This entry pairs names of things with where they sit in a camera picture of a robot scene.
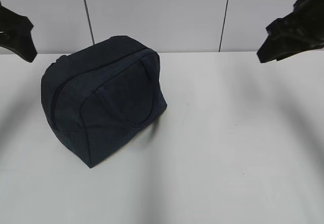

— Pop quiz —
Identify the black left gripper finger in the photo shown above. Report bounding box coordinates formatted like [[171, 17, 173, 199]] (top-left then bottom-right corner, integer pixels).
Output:
[[1, 4, 37, 63]]

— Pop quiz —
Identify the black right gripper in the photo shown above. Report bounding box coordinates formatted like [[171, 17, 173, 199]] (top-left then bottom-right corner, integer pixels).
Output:
[[257, 0, 323, 63]]

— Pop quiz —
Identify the dark navy lunch bag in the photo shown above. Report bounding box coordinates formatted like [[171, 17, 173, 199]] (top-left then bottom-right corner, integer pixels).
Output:
[[41, 35, 167, 168]]

